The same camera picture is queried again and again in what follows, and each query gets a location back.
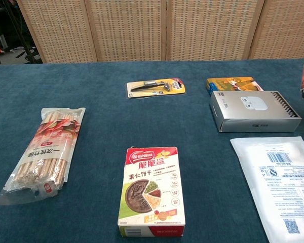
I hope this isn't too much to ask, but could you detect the red white wafer box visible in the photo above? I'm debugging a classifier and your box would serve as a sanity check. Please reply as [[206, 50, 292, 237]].
[[117, 146, 187, 238]]

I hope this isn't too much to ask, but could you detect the wicker folding screen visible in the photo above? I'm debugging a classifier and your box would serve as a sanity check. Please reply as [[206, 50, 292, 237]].
[[16, 0, 304, 63]]

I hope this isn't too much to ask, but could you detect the white pouch with barcode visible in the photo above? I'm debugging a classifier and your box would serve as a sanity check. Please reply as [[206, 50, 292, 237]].
[[230, 136, 304, 243]]

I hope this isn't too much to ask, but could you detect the razor yellow blister pack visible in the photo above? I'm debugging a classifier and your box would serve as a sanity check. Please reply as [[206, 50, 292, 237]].
[[126, 77, 187, 99]]

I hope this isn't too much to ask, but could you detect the orange small package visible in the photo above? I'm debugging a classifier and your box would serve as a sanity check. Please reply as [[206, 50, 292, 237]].
[[206, 76, 264, 98]]

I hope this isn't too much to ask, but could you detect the bamboo chopsticks plastic pack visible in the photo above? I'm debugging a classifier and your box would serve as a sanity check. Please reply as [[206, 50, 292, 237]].
[[0, 107, 86, 206]]

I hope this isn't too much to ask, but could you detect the white earbuds box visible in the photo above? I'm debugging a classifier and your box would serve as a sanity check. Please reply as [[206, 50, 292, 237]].
[[209, 90, 302, 133]]

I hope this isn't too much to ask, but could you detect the blue felt table cloth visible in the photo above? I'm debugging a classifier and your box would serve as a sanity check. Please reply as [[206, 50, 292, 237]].
[[0, 58, 304, 243]]

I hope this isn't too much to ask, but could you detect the black tripod stand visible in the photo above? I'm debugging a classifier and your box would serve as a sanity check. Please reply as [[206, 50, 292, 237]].
[[5, 0, 43, 64]]

